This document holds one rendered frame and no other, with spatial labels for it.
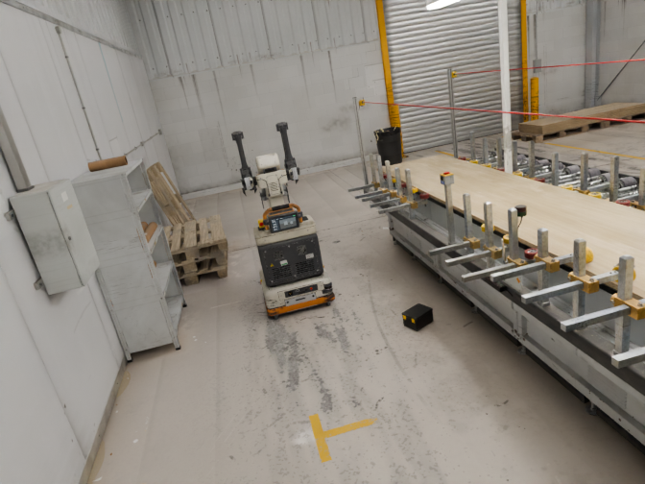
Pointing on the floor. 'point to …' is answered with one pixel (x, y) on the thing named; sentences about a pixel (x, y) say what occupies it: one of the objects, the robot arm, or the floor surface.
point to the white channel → (505, 84)
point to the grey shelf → (131, 256)
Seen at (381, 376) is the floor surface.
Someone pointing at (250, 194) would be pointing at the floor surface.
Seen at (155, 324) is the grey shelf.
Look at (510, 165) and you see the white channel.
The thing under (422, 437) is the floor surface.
